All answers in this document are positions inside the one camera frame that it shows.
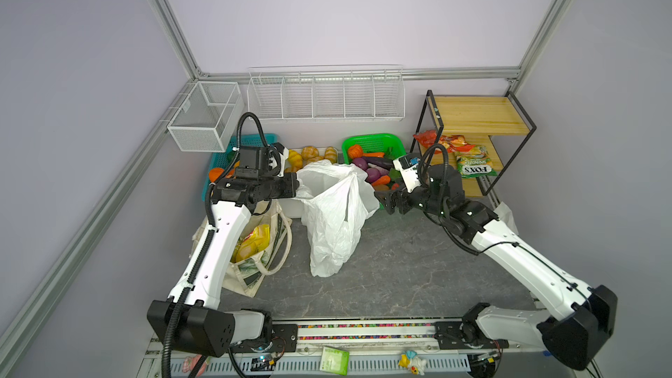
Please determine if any yellow chips bag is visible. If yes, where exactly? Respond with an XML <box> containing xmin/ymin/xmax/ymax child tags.
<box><xmin>233</xmin><ymin>224</ymin><xmax>271</xmax><ymax>263</ymax></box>

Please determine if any beige canvas tote bag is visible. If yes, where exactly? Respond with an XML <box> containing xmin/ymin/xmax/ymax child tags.
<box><xmin>174</xmin><ymin>201</ymin><xmax>293</xmax><ymax>307</ymax></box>

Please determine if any white plastic grocery bag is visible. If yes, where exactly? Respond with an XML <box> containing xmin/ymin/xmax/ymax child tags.
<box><xmin>301</xmin><ymin>164</ymin><xmax>379</xmax><ymax>278</ymax></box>

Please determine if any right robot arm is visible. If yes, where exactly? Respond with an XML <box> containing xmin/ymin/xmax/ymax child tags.
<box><xmin>376</xmin><ymin>152</ymin><xmax>618</xmax><ymax>370</ymax></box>

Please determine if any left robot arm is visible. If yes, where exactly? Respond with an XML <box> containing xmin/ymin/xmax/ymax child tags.
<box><xmin>147</xmin><ymin>143</ymin><xmax>299</xmax><ymax>377</ymax></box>

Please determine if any teal plastic basket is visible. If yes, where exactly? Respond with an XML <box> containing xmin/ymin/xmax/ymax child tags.
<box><xmin>201</xmin><ymin>134</ymin><xmax>262</xmax><ymax>201</ymax></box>

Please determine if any white plastic tray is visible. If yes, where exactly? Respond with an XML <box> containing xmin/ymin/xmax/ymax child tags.
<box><xmin>277</xmin><ymin>146</ymin><xmax>341</xmax><ymax>220</ymax></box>

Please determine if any toy orange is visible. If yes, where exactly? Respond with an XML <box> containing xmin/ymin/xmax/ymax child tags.
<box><xmin>208</xmin><ymin>167</ymin><xmax>226</xmax><ymax>183</ymax></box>

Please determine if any green Fox's candy bag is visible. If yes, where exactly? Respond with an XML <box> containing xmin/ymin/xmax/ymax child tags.
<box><xmin>456</xmin><ymin>145</ymin><xmax>497</xmax><ymax>179</ymax></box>

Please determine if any red snack bag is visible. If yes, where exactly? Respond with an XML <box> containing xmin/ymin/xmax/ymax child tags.
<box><xmin>413</xmin><ymin>131</ymin><xmax>474</xmax><ymax>153</ymax></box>

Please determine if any orange toy carrot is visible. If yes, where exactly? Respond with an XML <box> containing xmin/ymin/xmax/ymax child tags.
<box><xmin>371</xmin><ymin>175</ymin><xmax>391</xmax><ymax>187</ymax></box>

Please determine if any toy croissant bread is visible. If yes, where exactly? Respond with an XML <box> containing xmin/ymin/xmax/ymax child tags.
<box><xmin>300</xmin><ymin>146</ymin><xmax>320</xmax><ymax>161</ymax></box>

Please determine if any dark toy eggplant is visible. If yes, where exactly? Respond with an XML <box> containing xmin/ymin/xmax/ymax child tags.
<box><xmin>363</xmin><ymin>156</ymin><xmax>394</xmax><ymax>171</ymax></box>

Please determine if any purple toy onion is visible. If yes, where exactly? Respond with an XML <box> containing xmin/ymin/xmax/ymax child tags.
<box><xmin>352</xmin><ymin>157</ymin><xmax>369</xmax><ymax>172</ymax></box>
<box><xmin>366</xmin><ymin>167</ymin><xmax>382</xmax><ymax>184</ymax></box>

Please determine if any tissue pack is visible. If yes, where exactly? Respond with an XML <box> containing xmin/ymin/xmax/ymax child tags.
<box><xmin>493</xmin><ymin>202</ymin><xmax>519</xmax><ymax>235</ymax></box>

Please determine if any green plastic basket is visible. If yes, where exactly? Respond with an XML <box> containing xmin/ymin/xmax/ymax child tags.
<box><xmin>342</xmin><ymin>133</ymin><xmax>406</xmax><ymax>192</ymax></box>

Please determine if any orange toy pepper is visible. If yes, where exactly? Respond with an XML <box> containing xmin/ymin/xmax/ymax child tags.
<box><xmin>346</xmin><ymin>145</ymin><xmax>364</xmax><ymax>160</ymax></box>

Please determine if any yellow white toy figure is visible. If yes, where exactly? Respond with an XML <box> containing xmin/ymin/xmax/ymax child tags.
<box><xmin>398</xmin><ymin>350</ymin><xmax>427</xmax><ymax>376</ymax></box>

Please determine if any green small box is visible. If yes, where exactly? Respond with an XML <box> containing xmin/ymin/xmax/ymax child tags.
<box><xmin>320</xmin><ymin>346</ymin><xmax>350</xmax><ymax>376</ymax></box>

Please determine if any pink toy figure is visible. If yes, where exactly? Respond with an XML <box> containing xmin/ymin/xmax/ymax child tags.
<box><xmin>182</xmin><ymin>355</ymin><xmax>208</xmax><ymax>378</ymax></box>

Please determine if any small white wire basket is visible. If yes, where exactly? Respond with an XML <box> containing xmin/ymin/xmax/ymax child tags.
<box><xmin>168</xmin><ymin>82</ymin><xmax>245</xmax><ymax>153</ymax></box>

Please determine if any wooden black-frame shelf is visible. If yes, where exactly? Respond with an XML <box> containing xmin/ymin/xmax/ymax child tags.
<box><xmin>416</xmin><ymin>90</ymin><xmax>537</xmax><ymax>202</ymax></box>

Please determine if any long white wire basket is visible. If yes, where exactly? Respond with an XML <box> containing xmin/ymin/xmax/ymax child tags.
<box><xmin>247</xmin><ymin>65</ymin><xmax>406</xmax><ymax>122</ymax></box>

